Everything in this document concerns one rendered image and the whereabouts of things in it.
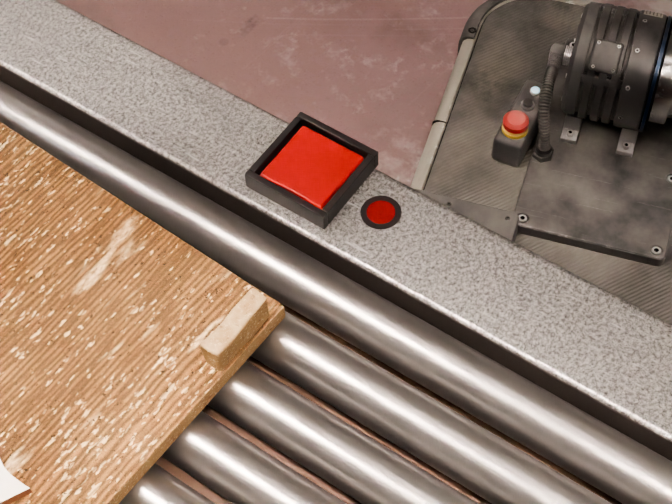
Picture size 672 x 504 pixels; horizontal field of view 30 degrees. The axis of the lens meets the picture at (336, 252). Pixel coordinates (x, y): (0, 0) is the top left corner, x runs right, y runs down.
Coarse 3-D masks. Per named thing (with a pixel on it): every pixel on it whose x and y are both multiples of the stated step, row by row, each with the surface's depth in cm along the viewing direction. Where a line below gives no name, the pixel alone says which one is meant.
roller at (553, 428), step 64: (64, 128) 103; (128, 192) 99; (192, 192) 99; (256, 256) 95; (320, 320) 94; (384, 320) 92; (448, 384) 89; (512, 384) 88; (576, 448) 86; (640, 448) 86
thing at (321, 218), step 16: (288, 128) 100; (320, 128) 100; (272, 144) 99; (352, 144) 99; (368, 160) 98; (256, 176) 98; (352, 176) 97; (368, 176) 99; (272, 192) 97; (288, 192) 97; (336, 192) 97; (352, 192) 98; (288, 208) 98; (304, 208) 96; (336, 208) 97; (320, 224) 96
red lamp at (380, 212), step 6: (372, 204) 98; (378, 204) 98; (384, 204) 98; (390, 204) 98; (372, 210) 97; (378, 210) 97; (384, 210) 97; (390, 210) 97; (372, 216) 97; (378, 216) 97; (384, 216) 97; (390, 216) 97; (378, 222) 97; (384, 222) 97
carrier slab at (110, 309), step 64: (0, 128) 101; (0, 192) 97; (64, 192) 97; (0, 256) 94; (64, 256) 94; (128, 256) 93; (192, 256) 93; (0, 320) 91; (64, 320) 91; (128, 320) 90; (192, 320) 90; (0, 384) 88; (64, 384) 88; (128, 384) 88; (192, 384) 87; (0, 448) 85; (64, 448) 85; (128, 448) 85
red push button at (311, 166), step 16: (304, 128) 100; (288, 144) 100; (304, 144) 100; (320, 144) 100; (336, 144) 99; (272, 160) 99; (288, 160) 99; (304, 160) 99; (320, 160) 99; (336, 160) 99; (352, 160) 99; (272, 176) 98; (288, 176) 98; (304, 176) 98; (320, 176) 98; (336, 176) 98; (304, 192) 97; (320, 192) 97; (320, 208) 96
